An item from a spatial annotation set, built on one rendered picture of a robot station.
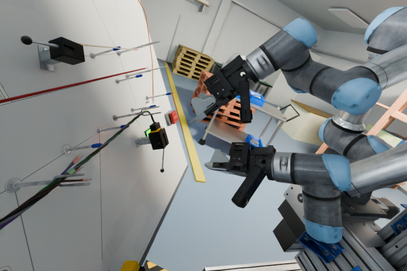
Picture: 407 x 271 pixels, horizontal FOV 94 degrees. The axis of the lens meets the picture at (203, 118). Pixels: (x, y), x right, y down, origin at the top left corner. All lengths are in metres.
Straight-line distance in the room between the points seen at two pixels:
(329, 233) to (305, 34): 0.43
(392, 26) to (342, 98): 0.41
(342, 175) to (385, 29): 0.52
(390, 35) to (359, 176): 0.45
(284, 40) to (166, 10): 6.75
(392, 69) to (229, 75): 0.34
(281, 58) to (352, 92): 0.16
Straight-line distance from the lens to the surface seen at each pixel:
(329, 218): 0.53
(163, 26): 7.18
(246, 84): 0.50
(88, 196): 0.51
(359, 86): 0.48
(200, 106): 0.50
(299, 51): 0.51
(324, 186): 0.49
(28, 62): 0.47
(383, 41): 0.85
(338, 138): 0.95
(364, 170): 0.62
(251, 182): 0.52
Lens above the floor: 1.48
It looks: 23 degrees down
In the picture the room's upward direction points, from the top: 24 degrees clockwise
